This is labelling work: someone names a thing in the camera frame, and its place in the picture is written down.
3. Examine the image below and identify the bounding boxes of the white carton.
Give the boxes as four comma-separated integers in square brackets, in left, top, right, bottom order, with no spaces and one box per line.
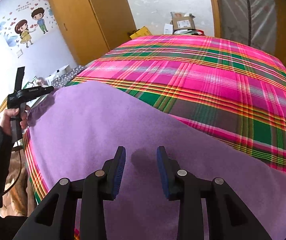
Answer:
[45,65,70,85]

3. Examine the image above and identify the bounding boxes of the clear plastic zip curtain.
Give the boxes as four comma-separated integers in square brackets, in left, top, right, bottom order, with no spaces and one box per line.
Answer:
[214,0,281,55]

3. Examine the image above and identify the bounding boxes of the brown plush blanket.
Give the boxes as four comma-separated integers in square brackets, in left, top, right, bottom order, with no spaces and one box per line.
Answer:
[3,150,36,217]

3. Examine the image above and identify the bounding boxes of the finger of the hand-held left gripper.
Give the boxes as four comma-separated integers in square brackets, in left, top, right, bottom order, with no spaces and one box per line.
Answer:
[38,86,55,96]

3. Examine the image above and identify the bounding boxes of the wooden wardrobe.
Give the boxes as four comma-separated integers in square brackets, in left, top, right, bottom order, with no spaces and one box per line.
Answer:
[44,0,137,67]

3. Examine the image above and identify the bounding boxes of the purple fleece garment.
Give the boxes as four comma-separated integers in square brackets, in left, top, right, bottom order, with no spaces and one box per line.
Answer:
[27,80,286,240]

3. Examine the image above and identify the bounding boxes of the cartoon couple wall sticker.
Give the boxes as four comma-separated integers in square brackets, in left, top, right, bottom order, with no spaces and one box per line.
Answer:
[0,0,56,58]

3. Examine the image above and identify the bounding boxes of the person's dark jacket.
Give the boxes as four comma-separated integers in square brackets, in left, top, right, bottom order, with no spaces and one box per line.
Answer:
[0,205,33,240]

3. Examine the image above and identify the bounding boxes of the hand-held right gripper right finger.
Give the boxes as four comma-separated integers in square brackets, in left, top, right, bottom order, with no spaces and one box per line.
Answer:
[157,146,271,240]

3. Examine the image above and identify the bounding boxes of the pink plaid bed sheet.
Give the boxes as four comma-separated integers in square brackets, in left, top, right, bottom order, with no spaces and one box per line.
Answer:
[22,35,286,240]

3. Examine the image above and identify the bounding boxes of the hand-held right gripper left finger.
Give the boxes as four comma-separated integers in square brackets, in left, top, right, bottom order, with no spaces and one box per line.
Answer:
[13,146,126,240]

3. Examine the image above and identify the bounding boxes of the person's left hand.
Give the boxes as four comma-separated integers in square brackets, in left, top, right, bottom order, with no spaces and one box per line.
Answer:
[0,105,31,136]

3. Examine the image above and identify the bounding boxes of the wooden door frame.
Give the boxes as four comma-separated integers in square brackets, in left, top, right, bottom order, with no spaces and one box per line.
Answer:
[206,0,221,38]

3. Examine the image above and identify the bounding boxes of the dark dotted cloth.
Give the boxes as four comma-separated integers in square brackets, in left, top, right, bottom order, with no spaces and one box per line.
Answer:
[51,65,86,88]

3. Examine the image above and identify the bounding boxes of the brown cardboard box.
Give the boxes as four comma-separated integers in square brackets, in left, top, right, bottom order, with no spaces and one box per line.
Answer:
[170,12,196,30]

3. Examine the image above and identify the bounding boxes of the yellow box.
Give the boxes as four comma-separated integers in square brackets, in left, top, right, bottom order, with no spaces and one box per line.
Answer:
[129,26,151,40]

